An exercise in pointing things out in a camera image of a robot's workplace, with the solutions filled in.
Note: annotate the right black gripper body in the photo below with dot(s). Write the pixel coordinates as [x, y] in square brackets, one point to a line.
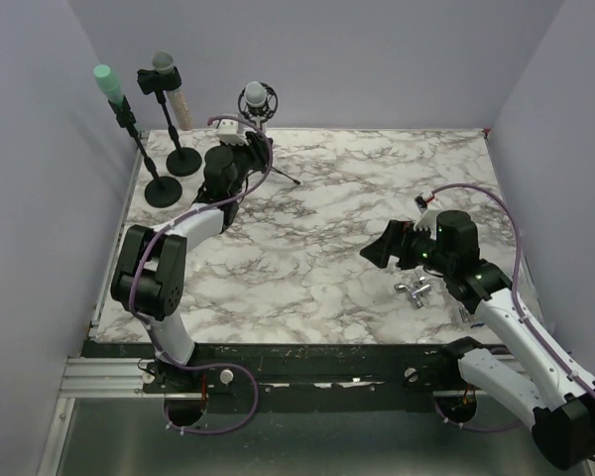
[418, 248]

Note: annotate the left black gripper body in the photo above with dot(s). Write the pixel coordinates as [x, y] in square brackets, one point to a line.
[250, 157]

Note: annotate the black tripod shock mount stand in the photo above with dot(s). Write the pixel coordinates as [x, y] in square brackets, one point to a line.
[261, 118]

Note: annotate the white microphone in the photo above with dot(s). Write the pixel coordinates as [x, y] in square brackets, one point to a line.
[255, 95]

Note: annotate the mint green microphone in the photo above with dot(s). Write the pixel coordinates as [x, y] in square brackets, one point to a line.
[109, 84]

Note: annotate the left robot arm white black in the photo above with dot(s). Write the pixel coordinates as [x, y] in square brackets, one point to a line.
[149, 275]

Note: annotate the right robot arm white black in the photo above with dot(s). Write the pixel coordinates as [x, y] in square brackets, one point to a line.
[554, 397]

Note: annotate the black round base clip stand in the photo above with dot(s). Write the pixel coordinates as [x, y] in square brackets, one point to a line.
[182, 161]

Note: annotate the glitter silver mesh microphone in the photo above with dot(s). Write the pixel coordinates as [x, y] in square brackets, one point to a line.
[164, 65]

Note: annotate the chrome faucet fitting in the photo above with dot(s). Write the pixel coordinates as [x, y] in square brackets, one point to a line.
[416, 288]

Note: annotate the clear screw organizer box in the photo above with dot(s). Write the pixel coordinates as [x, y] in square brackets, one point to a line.
[468, 319]

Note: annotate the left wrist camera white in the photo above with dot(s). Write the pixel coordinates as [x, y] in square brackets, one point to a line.
[231, 133]

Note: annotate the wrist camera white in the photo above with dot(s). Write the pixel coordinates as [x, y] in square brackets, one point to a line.
[429, 207]
[231, 133]

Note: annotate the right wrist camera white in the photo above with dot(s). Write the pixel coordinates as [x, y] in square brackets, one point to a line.
[429, 207]

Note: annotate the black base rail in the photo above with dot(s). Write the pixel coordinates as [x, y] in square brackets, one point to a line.
[306, 378]

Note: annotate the aluminium extrusion frame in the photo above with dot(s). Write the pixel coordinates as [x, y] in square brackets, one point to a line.
[100, 373]

